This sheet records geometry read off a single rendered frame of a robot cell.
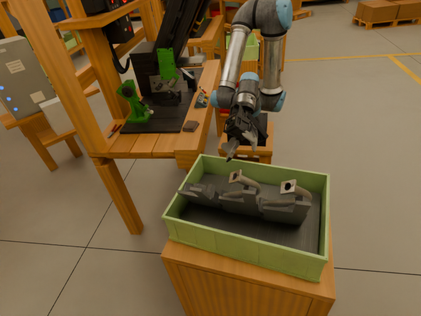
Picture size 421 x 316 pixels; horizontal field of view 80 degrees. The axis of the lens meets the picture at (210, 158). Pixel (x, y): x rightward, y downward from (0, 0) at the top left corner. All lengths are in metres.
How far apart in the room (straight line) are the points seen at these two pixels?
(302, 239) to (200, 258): 0.42
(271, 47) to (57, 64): 1.00
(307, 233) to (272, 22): 0.87
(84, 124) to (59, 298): 1.27
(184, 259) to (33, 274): 1.59
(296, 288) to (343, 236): 1.22
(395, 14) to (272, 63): 6.48
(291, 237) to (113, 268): 1.47
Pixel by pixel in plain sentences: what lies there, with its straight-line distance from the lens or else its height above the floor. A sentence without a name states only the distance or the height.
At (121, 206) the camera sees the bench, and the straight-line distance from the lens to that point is 2.01.
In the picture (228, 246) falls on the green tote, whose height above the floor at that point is 0.88.
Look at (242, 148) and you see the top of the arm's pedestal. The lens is 1.48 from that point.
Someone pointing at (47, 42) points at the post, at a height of 1.51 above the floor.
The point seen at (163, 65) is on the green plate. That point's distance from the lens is 1.93.
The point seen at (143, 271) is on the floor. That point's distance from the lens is 2.08.
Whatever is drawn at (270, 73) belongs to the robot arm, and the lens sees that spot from 1.30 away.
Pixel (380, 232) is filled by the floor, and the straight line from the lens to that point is 2.35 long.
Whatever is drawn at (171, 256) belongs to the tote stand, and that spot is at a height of 0.79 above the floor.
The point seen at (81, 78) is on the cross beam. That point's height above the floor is 1.25.
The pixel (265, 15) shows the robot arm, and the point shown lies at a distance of 1.20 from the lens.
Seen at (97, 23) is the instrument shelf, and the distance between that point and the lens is 1.63.
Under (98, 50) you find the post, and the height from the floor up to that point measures 1.36.
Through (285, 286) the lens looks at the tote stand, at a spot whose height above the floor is 0.79.
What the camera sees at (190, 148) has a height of 0.90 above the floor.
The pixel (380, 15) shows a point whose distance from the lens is 7.48.
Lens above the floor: 1.76
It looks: 39 degrees down
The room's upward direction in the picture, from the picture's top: 7 degrees counter-clockwise
